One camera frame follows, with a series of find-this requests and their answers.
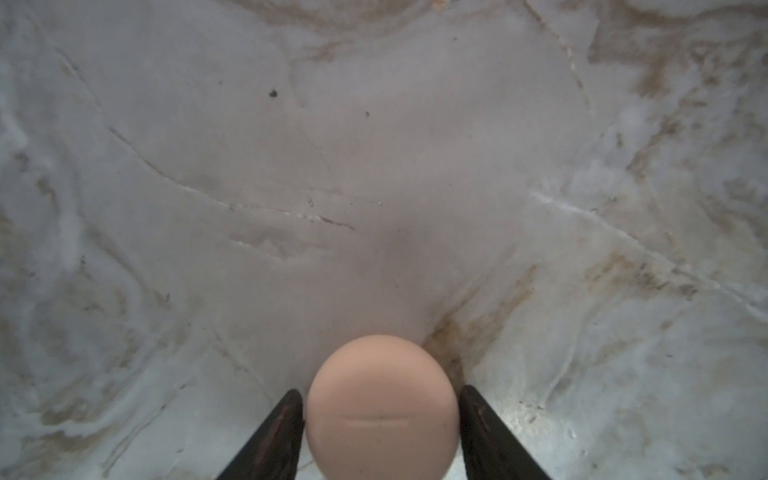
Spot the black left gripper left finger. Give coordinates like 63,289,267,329
216,389,305,480

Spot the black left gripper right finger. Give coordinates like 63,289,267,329
458,385,551,480

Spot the pink round earbud case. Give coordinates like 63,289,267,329
306,335,459,479

